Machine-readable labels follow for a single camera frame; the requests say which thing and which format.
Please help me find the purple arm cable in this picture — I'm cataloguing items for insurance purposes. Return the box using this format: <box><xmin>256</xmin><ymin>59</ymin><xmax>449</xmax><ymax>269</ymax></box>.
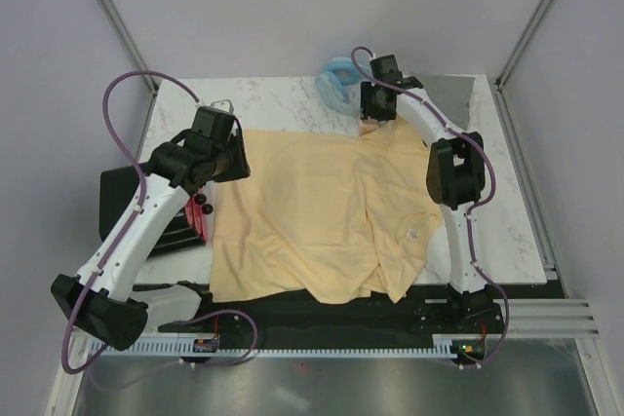
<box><xmin>60</xmin><ymin>70</ymin><xmax>259</xmax><ymax>393</ymax></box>
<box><xmin>350</xmin><ymin>46</ymin><xmax>511</xmax><ymax>371</ymax></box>

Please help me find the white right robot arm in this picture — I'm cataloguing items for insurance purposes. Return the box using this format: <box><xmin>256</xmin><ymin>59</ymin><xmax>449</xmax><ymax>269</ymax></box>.
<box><xmin>360</xmin><ymin>79</ymin><xmax>491</xmax><ymax>294</ymax></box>

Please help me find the aluminium frame post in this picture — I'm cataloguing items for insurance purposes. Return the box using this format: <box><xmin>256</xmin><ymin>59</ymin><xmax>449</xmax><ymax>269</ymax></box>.
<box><xmin>96</xmin><ymin>0</ymin><xmax>148</xmax><ymax>70</ymax></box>
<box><xmin>493</xmin><ymin>0</ymin><xmax>557</xmax><ymax>92</ymax></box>

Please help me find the white slotted cable duct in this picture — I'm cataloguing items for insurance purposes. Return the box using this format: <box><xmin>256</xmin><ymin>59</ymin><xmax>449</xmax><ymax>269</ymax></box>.
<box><xmin>90</xmin><ymin>333</ymin><xmax>487</xmax><ymax>358</ymax></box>

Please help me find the yellow t shirt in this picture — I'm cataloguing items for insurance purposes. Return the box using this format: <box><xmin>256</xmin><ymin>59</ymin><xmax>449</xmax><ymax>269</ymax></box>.
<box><xmin>210</xmin><ymin>119</ymin><xmax>443</xmax><ymax>304</ymax></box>

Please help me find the black pink drawer organizer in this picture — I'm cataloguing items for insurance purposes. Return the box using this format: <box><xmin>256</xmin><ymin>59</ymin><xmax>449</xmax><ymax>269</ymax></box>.
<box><xmin>98</xmin><ymin>167</ymin><xmax>214</xmax><ymax>257</ymax></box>

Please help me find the small pink cube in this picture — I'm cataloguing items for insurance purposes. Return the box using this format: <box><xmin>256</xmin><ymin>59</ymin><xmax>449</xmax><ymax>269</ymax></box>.
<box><xmin>359</xmin><ymin>119</ymin><xmax>380</xmax><ymax>136</ymax></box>

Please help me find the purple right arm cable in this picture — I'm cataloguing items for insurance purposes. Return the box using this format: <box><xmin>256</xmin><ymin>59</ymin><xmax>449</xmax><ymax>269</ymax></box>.
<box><xmin>350</xmin><ymin>46</ymin><xmax>511</xmax><ymax>371</ymax></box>

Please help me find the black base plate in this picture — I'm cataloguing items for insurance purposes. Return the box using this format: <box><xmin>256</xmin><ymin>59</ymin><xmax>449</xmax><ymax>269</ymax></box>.
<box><xmin>99</xmin><ymin>283</ymin><xmax>569</xmax><ymax>352</ymax></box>

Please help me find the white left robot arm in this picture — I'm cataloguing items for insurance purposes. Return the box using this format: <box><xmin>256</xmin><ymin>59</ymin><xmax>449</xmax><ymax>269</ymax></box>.
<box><xmin>51</xmin><ymin>106</ymin><xmax>251</xmax><ymax>351</ymax></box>

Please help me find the aluminium frame post right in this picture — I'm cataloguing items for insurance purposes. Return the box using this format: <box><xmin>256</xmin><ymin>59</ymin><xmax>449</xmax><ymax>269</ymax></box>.
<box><xmin>493</xmin><ymin>0</ymin><xmax>557</xmax><ymax>92</ymax></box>

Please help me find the aluminium frame post left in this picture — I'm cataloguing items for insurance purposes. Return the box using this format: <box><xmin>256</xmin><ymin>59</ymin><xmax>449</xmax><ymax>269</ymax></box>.
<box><xmin>96</xmin><ymin>0</ymin><xmax>148</xmax><ymax>70</ymax></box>

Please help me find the aluminium frame rail front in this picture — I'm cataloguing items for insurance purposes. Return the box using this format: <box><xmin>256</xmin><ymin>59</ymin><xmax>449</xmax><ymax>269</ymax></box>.
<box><xmin>67</xmin><ymin>296</ymin><xmax>604</xmax><ymax>339</ymax></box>

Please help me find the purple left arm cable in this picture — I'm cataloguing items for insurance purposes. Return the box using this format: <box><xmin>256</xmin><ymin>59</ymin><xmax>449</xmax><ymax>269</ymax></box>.
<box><xmin>60</xmin><ymin>70</ymin><xmax>259</xmax><ymax>393</ymax></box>

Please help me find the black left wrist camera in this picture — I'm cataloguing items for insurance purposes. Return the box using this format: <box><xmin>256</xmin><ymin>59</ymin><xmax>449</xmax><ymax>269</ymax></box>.
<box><xmin>191</xmin><ymin>106</ymin><xmax>235</xmax><ymax>145</ymax></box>

